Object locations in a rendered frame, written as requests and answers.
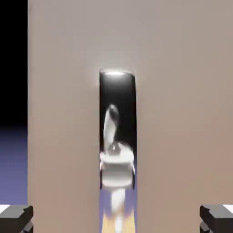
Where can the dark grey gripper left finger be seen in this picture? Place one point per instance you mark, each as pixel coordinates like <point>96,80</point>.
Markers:
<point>15,217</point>

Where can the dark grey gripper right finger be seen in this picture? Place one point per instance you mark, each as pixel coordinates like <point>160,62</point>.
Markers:
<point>217,217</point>

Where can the beige cabinet door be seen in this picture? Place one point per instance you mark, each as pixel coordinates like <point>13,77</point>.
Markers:
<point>173,116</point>

